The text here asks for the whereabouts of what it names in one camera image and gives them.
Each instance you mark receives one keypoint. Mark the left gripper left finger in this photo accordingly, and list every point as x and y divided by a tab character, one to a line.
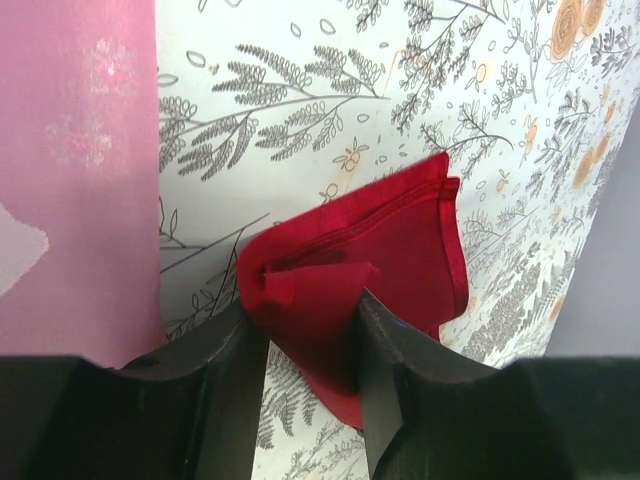
188	410

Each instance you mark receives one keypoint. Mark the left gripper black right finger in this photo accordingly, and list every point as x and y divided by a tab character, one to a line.
431	413

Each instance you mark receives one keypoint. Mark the red cloth napkin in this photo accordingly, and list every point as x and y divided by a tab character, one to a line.
397	238

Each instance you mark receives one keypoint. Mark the pink cloth placemat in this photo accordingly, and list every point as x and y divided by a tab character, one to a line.
80	255

